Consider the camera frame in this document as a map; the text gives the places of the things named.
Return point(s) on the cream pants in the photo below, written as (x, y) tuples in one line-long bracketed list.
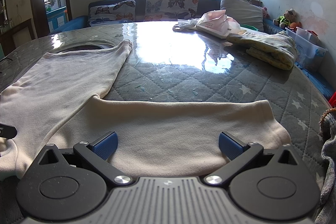
[(157, 129)]

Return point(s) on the blue cabinet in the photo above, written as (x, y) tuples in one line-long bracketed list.
[(56, 19)]

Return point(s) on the red plastic item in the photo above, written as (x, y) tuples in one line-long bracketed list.
[(332, 99)]

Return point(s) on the yellow patterned folded clothes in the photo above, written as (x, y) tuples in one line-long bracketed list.
[(265, 48)]

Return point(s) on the grey cushion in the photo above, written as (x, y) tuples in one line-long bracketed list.
[(241, 11)]

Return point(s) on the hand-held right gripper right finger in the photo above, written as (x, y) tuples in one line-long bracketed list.
[(229, 148)]

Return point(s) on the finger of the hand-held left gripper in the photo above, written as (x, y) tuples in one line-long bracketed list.
[(8, 131)]

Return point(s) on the butterfly print cushion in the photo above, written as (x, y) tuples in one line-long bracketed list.
[(170, 6), (113, 14)]

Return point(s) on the blue sofa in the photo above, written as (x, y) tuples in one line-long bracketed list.
[(78, 22)]

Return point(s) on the brown teddy bear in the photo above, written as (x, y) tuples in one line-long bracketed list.
[(287, 16)]

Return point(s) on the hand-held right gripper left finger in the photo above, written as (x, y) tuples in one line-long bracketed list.
[(107, 146)]

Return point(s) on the white plastic bag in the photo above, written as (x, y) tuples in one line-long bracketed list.
[(183, 24)]

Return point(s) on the grey knit sweater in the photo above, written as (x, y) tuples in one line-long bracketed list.
[(329, 161)]

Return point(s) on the black bent stick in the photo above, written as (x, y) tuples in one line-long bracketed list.
[(6, 58)]

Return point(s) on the pink plush toy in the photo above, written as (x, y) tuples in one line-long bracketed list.
[(264, 12)]

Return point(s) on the clear plastic storage box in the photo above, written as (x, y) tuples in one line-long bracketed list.
[(307, 50)]

